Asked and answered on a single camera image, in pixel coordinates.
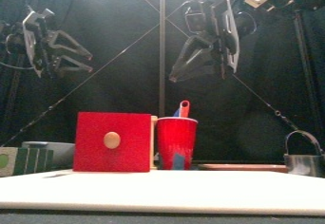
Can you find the red drawer with wooden knob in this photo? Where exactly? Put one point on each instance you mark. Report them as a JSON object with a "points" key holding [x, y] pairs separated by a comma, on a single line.
{"points": [[112, 140]]}

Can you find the red plastic cup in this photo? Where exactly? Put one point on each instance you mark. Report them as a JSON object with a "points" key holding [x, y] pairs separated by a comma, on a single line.
{"points": [[177, 142]]}

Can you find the red plastic spatula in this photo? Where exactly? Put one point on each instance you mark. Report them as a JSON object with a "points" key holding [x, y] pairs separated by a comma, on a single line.
{"points": [[185, 107]]}

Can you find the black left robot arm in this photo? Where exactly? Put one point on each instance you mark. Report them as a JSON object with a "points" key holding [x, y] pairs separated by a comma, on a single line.
{"points": [[11, 41]]}

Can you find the pink tray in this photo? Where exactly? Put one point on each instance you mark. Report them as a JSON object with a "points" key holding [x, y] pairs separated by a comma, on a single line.
{"points": [[241, 167]]}

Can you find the green striped block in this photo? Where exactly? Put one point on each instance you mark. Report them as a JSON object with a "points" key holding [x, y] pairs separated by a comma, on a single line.
{"points": [[30, 161]]}

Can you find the white cutting board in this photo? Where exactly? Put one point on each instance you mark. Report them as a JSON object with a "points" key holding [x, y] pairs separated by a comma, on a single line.
{"points": [[169, 190]]}

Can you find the vertical metal frame pole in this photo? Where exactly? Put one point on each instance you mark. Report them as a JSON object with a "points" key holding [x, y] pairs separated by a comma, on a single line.
{"points": [[162, 44]]}

